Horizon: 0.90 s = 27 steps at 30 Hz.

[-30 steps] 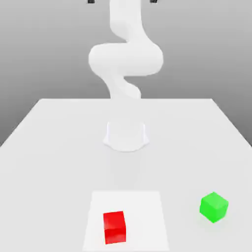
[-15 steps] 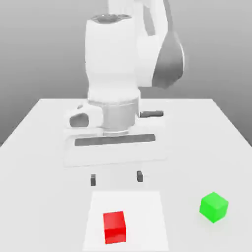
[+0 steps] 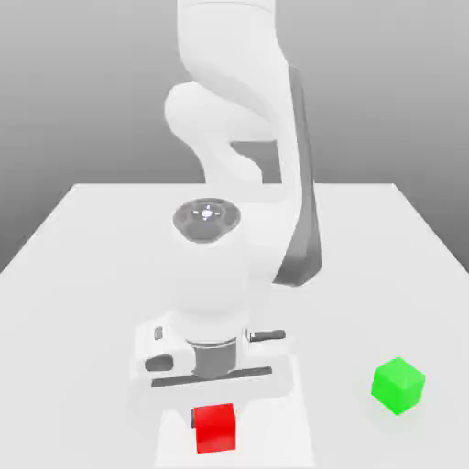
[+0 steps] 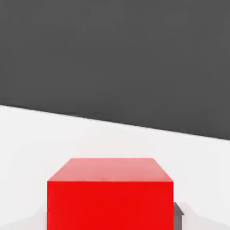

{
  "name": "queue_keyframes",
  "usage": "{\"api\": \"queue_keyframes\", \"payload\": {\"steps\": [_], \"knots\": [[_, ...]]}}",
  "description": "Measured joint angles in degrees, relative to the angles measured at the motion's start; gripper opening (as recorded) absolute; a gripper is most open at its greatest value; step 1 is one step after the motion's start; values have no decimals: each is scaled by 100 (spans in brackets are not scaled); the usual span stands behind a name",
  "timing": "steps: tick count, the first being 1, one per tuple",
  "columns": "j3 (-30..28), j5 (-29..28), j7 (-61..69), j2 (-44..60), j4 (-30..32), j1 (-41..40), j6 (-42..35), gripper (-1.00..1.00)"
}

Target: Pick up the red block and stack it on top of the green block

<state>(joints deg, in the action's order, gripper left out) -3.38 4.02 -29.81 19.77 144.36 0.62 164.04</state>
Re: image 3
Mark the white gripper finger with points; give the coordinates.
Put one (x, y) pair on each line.
(192, 418)

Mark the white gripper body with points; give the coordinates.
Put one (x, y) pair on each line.
(256, 384)

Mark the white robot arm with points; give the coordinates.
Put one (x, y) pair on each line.
(220, 278)

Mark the small green cube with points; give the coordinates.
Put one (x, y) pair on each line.
(398, 386)

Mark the small red cube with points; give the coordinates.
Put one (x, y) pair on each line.
(215, 430)

